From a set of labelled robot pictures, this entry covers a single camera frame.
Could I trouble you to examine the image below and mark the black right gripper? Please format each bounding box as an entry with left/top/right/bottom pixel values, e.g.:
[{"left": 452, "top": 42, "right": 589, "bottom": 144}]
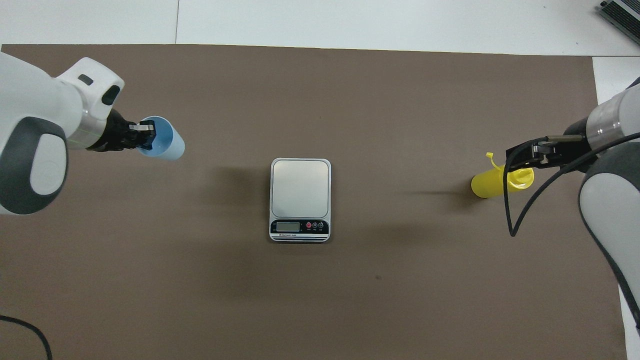
[{"left": 506, "top": 118, "right": 596, "bottom": 173}]

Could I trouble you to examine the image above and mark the yellow squeeze seasoning bottle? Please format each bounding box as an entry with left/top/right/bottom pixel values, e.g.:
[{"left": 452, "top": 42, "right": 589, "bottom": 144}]
[{"left": 471, "top": 152, "right": 535, "bottom": 199}]

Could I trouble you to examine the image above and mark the thin black loose cable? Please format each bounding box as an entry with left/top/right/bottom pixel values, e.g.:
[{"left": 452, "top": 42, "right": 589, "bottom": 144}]
[{"left": 0, "top": 315, "right": 53, "bottom": 360}]

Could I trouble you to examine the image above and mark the silver digital kitchen scale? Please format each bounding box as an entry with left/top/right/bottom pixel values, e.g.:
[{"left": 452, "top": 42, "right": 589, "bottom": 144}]
[{"left": 269, "top": 158, "right": 332, "bottom": 243}]

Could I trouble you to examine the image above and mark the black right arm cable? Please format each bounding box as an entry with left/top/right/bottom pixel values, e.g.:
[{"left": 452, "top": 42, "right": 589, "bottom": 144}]
[{"left": 502, "top": 132, "right": 640, "bottom": 238}]

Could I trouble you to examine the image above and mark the brown paper table mat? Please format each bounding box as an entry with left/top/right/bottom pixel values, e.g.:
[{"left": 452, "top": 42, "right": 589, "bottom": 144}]
[{"left": 0, "top": 44, "right": 628, "bottom": 360}]

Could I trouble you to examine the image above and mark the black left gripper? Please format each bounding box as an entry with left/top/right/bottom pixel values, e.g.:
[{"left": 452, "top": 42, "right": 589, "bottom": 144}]
[{"left": 87, "top": 109, "right": 157, "bottom": 152}]

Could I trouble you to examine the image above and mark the light blue plastic cup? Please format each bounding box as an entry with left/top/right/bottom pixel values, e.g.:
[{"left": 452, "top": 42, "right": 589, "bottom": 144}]
[{"left": 136, "top": 116, "right": 186, "bottom": 161}]

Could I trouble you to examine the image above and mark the grey ribbed metal device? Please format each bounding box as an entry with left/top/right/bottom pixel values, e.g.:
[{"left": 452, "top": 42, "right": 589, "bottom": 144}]
[{"left": 599, "top": 0, "right": 640, "bottom": 47}]

